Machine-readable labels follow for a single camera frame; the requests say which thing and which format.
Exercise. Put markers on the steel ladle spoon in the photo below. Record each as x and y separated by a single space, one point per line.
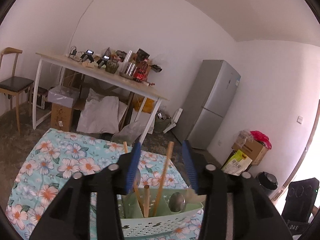
176 202

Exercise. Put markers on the green plastic utensil holder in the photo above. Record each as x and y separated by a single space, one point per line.
135 225

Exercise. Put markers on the steel canister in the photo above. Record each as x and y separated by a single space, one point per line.
130 69

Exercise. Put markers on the grey refrigerator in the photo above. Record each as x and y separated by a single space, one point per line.
207 103

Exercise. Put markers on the wooden chopstick bottom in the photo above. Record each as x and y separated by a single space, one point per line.
139 199

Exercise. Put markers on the floral blue tablecloth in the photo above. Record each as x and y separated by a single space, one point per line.
58 155

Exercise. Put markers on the green glass jar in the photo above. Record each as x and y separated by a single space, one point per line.
112 65

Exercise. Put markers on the black rice cooker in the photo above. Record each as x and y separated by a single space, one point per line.
268 182

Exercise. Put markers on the red plastic bag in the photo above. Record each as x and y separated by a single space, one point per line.
262 139

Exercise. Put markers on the cardboard box under table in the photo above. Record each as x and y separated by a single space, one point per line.
61 117

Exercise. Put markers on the wooden chair black seat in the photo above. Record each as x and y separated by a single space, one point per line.
13 86

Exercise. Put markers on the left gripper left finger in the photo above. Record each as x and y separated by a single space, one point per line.
68 215

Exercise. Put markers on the large white sack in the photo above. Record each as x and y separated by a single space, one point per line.
101 114

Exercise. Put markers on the grey box on carton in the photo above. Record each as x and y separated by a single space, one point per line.
63 96

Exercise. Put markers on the cardboard box by wall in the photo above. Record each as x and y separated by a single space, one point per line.
250 147

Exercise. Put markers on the white frame wooden table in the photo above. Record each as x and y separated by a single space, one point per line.
114 79

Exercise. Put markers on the wooden chopstick top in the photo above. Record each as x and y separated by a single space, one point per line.
161 184

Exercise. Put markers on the wooden chopstick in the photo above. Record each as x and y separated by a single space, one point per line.
146 201
161 184
139 199

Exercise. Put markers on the cola bottle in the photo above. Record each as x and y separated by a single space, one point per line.
140 71

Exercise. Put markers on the white rice bag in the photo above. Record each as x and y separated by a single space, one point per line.
237 163

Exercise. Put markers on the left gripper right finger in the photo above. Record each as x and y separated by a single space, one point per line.
236 206

